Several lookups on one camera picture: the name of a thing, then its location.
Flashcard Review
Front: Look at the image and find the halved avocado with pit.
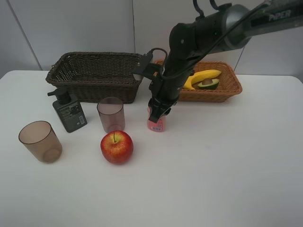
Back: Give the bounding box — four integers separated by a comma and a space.
197, 79, 220, 90

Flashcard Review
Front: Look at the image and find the black camera cable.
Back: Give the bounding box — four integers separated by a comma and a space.
148, 48, 169, 80

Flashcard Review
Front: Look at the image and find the pink bottle white cap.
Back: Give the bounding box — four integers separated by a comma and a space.
147, 107, 166, 132

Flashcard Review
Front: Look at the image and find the dark green pump bottle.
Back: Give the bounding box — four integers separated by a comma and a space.
47, 88, 87, 133

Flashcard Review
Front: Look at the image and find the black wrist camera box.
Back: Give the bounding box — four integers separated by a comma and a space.
132, 52, 153, 81

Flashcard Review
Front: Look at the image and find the yellow banana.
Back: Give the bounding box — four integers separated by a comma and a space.
183, 70, 222, 90

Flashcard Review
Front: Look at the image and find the purple translucent plastic cup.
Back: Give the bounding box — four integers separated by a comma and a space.
97, 97, 125, 133

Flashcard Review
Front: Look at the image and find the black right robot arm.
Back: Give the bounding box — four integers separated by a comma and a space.
148, 0, 303, 122

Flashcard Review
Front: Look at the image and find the orange wicker basket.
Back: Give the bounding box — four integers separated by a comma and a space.
152, 60, 243, 103

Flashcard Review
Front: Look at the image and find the red yellow apple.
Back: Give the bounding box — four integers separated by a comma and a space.
100, 131, 134, 165

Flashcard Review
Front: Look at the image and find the dark brown wicker basket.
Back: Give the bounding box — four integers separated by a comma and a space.
45, 52, 141, 104

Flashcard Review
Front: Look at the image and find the brown translucent plastic cup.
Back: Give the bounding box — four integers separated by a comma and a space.
18, 121, 62, 163

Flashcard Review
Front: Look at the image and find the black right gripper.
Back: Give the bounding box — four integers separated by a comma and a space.
148, 71, 189, 123

